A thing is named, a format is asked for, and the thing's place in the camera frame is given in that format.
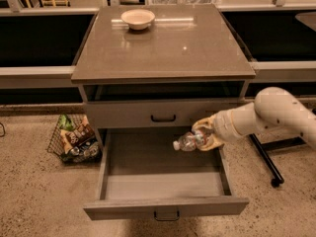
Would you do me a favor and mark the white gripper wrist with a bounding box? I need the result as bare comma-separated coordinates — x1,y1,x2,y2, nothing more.
192,111,236,151

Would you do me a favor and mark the clear plastic water bottle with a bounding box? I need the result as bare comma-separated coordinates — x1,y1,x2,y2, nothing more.
173,129,213,151

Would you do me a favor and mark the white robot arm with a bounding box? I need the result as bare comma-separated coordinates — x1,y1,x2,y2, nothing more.
192,87,316,151

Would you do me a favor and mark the grey drawer cabinet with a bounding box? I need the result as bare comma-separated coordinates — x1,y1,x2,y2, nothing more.
70,3,257,150

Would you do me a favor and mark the open grey lower drawer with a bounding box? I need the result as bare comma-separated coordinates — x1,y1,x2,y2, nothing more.
84,126,249,220

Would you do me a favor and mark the closed grey upper drawer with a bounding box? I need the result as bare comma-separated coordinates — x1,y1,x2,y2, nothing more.
84,98,243,129

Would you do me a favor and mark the black wheeled stand base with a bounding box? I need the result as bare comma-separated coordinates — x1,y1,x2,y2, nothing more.
249,134,304,188

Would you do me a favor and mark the brown snack bag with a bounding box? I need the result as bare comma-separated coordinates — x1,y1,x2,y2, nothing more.
65,124,94,146

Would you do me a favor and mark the white ceramic bowl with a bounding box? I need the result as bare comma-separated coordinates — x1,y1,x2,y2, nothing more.
120,9,155,31

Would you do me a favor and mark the green snack bag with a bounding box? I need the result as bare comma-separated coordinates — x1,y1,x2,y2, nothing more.
58,115,74,131

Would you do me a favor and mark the black upper drawer handle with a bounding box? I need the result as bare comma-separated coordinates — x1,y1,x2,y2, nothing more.
150,115,177,122

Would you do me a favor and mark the black drawer handle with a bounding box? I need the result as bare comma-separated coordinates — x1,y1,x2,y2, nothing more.
153,210,180,222
150,115,177,122

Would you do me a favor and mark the black lower drawer handle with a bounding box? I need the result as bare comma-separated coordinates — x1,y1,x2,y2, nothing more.
153,210,180,222

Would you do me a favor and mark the wire basket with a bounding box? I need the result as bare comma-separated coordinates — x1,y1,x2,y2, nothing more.
47,115,102,164

